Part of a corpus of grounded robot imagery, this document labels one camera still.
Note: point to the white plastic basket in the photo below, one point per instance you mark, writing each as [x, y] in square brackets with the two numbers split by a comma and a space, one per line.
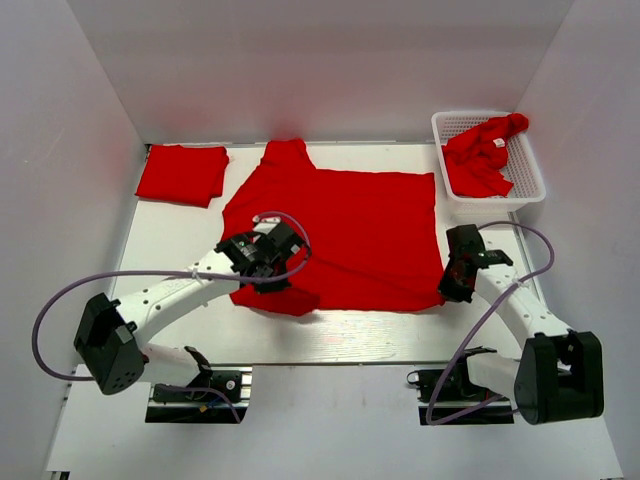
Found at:
[522, 169]

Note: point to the red t shirt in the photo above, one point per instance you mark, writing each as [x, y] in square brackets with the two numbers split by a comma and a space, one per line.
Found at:
[474, 159]
[373, 235]
[190, 176]

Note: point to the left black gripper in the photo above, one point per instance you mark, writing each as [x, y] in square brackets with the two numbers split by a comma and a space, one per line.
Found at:
[271, 286]

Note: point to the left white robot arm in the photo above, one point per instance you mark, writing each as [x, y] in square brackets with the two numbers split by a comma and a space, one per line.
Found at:
[114, 337]

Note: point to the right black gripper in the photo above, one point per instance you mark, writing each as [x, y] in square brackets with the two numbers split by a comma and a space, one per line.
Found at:
[448, 291]

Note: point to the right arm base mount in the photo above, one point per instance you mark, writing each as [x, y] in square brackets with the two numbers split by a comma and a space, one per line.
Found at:
[456, 395]

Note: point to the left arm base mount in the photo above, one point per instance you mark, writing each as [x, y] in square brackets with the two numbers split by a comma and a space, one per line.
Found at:
[224, 400]

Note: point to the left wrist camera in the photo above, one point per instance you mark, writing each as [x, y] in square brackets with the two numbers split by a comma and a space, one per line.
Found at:
[263, 225]

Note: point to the folded red t shirt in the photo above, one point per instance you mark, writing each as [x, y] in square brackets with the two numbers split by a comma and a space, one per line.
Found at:
[190, 176]

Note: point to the crumpled red t shirt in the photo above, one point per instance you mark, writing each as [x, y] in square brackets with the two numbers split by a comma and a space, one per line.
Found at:
[474, 159]

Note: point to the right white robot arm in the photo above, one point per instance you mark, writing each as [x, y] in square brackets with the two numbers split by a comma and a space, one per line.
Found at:
[559, 375]

